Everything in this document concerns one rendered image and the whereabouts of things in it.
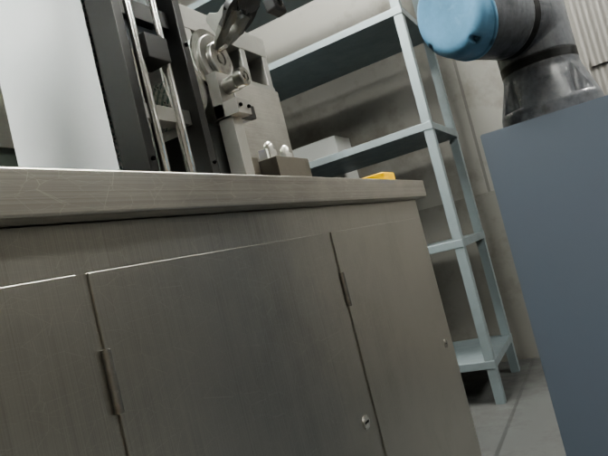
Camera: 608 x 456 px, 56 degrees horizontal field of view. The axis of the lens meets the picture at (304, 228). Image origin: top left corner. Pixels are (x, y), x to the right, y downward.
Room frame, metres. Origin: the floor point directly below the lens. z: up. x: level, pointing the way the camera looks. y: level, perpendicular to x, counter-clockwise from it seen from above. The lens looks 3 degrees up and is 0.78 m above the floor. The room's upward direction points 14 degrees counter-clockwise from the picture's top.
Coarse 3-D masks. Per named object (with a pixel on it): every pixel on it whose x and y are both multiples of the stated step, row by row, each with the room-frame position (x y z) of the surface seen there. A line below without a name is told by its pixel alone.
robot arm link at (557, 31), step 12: (540, 0) 0.82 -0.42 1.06; (552, 0) 0.84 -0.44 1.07; (540, 12) 0.81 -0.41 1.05; (552, 12) 0.83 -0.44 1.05; (564, 12) 0.85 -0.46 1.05; (540, 24) 0.82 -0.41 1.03; (552, 24) 0.84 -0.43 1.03; (564, 24) 0.84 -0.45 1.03; (540, 36) 0.84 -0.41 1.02; (552, 36) 0.84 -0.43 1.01; (564, 36) 0.84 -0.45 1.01; (528, 48) 0.84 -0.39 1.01; (540, 48) 0.84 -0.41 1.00; (504, 60) 0.87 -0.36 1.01; (516, 60) 0.86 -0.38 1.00
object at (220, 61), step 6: (210, 48) 1.18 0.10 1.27; (210, 54) 1.18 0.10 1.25; (216, 54) 1.20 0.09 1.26; (222, 54) 1.22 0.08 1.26; (210, 60) 1.18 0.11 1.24; (216, 60) 1.19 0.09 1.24; (222, 60) 1.21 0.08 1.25; (228, 60) 1.23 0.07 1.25; (210, 66) 1.19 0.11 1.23; (216, 66) 1.19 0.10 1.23; (222, 66) 1.21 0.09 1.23; (228, 66) 1.23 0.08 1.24; (222, 72) 1.20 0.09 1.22; (228, 72) 1.22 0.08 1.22
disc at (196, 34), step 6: (198, 30) 1.19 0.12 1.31; (204, 30) 1.21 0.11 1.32; (192, 36) 1.17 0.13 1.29; (198, 36) 1.19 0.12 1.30; (192, 42) 1.16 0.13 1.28; (192, 48) 1.16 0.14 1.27; (192, 54) 1.16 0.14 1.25; (228, 54) 1.28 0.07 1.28; (198, 60) 1.17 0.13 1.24; (198, 66) 1.16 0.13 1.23; (204, 78) 1.18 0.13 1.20
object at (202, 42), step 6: (204, 36) 1.19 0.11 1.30; (210, 36) 1.21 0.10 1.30; (198, 42) 1.18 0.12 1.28; (204, 42) 1.19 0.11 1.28; (210, 42) 1.21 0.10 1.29; (198, 48) 1.17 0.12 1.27; (204, 48) 1.18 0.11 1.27; (198, 54) 1.17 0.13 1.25; (204, 54) 1.18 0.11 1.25; (204, 60) 1.17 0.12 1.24; (204, 66) 1.17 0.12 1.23; (204, 72) 1.18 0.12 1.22; (210, 72) 1.18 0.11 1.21; (204, 84) 1.20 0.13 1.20
